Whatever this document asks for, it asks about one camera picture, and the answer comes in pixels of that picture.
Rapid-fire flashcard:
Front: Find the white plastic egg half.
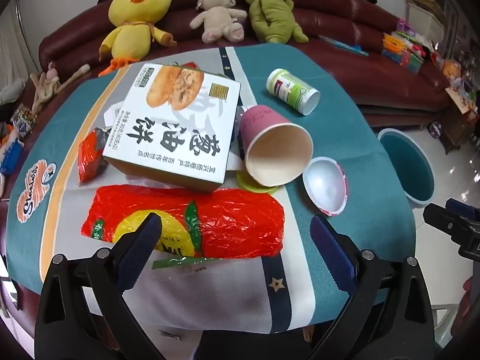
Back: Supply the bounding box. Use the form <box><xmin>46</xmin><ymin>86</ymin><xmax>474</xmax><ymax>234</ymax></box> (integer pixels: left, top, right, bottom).
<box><xmin>303</xmin><ymin>157</ymin><xmax>349</xmax><ymax>217</ymax></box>

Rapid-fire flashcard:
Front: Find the white printed food box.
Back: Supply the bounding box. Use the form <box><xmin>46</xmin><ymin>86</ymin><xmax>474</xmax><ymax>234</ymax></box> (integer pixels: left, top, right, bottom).
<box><xmin>102</xmin><ymin>63</ymin><xmax>242</xmax><ymax>194</ymax></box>

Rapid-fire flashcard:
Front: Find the white green supplement bottle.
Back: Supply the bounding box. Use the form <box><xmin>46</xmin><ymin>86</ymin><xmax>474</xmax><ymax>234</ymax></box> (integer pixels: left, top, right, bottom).
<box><xmin>266</xmin><ymin>68</ymin><xmax>320</xmax><ymax>116</ymax></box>

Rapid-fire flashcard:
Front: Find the yellow chick plush toy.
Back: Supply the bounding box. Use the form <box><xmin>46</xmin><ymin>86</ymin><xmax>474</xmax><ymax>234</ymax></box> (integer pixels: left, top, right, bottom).
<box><xmin>98</xmin><ymin>0</ymin><xmax>178</xmax><ymax>77</ymax></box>

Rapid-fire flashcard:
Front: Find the dark red leather sofa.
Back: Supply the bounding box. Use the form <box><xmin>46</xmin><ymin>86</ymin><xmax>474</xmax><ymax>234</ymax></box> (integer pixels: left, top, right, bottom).
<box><xmin>37</xmin><ymin>0</ymin><xmax>462</xmax><ymax>121</ymax></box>

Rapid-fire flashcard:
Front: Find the long-limbed rabbit plush toy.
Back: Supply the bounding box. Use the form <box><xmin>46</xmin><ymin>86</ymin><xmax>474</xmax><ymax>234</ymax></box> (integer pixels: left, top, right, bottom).
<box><xmin>30</xmin><ymin>62</ymin><xmax>91</xmax><ymax>115</ymax></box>

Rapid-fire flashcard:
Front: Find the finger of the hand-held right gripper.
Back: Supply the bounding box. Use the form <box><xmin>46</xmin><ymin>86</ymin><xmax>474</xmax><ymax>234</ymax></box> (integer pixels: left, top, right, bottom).
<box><xmin>423</xmin><ymin>203</ymin><xmax>480</xmax><ymax>259</ymax></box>
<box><xmin>445</xmin><ymin>199</ymin><xmax>480</xmax><ymax>229</ymax></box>

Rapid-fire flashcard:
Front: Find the red foil wrapper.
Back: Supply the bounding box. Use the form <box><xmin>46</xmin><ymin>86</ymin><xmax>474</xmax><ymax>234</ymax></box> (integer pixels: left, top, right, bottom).
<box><xmin>77</xmin><ymin>127</ymin><xmax>109</xmax><ymax>184</ymax></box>

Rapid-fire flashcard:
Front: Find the teal trash bin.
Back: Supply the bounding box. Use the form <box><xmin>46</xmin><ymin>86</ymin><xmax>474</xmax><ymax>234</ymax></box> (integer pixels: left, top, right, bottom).
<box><xmin>377</xmin><ymin>127</ymin><xmax>436</xmax><ymax>209</ymax></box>

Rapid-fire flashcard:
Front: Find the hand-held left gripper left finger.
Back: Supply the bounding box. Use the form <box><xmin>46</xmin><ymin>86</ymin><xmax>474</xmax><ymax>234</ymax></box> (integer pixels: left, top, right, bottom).
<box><xmin>35</xmin><ymin>212</ymin><xmax>166</xmax><ymax>360</ymax></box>

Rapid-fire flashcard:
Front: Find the beige bear plush toy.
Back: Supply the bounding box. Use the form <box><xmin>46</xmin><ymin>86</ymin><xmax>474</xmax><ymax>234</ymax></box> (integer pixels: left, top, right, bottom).
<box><xmin>189</xmin><ymin>0</ymin><xmax>248</xmax><ymax>44</ymax></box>

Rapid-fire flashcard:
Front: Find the green dinosaur plush toy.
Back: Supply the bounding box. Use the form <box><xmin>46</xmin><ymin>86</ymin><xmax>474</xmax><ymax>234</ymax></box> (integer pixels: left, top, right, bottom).
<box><xmin>242</xmin><ymin>0</ymin><xmax>309</xmax><ymax>44</ymax></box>

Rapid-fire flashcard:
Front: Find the blue white packet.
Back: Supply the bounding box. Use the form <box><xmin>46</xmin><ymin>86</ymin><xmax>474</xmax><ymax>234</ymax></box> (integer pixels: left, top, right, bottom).
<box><xmin>0</xmin><ymin>139</ymin><xmax>24</xmax><ymax>176</ymax></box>

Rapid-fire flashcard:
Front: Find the red yellow plastic bag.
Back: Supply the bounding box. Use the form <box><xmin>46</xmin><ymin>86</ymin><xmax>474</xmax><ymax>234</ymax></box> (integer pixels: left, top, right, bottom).
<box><xmin>82</xmin><ymin>184</ymin><xmax>286</xmax><ymax>271</ymax></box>

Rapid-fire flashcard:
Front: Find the cluttered wooden side table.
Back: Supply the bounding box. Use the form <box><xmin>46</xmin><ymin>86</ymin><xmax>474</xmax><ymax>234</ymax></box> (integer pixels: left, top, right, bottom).
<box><xmin>431</xmin><ymin>79</ymin><xmax>480</xmax><ymax>154</ymax></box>

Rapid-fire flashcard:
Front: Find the pink paper cup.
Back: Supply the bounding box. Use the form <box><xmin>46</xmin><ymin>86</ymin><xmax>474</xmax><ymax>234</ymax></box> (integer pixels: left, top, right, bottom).
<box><xmin>240</xmin><ymin>105</ymin><xmax>314</xmax><ymax>187</ymax></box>

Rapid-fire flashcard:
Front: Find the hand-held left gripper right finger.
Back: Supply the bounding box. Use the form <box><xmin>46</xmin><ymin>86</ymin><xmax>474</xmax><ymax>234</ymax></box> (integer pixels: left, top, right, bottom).
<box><xmin>310</xmin><ymin>214</ymin><xmax>437</xmax><ymax>360</ymax></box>

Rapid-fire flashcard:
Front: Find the pile of colourful toys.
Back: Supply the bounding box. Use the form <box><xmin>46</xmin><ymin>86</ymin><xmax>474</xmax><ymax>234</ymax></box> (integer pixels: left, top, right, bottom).
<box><xmin>380</xmin><ymin>19</ymin><xmax>451</xmax><ymax>76</ymax></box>

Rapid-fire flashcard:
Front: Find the cardboard box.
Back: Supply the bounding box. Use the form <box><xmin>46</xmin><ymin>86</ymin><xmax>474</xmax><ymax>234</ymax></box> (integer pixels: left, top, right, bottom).
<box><xmin>394</xmin><ymin>0</ymin><xmax>447</xmax><ymax>42</ymax></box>

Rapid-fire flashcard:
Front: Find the yellow-green round lid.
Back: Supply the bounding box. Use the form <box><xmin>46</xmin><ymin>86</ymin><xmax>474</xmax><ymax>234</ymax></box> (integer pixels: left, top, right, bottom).
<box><xmin>236</xmin><ymin>170</ymin><xmax>280</xmax><ymax>194</ymax></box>

